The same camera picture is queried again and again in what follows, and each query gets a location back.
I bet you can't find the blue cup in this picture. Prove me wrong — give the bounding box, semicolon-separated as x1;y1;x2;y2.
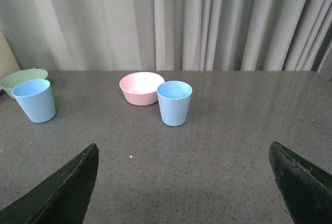
12;79;57;123
157;81;192;127

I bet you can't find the pink bowl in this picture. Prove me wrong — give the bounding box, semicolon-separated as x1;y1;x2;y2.
119;72;165;106

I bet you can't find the grey curtain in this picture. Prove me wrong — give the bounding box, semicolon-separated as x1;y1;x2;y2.
1;0;331;71

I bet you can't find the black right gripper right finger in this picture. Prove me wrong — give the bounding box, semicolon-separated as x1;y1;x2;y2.
269;142;331;223

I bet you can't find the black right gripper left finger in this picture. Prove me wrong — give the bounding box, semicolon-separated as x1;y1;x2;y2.
1;144;99;223

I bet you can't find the green bowl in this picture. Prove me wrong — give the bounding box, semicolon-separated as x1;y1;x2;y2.
1;68;48;99

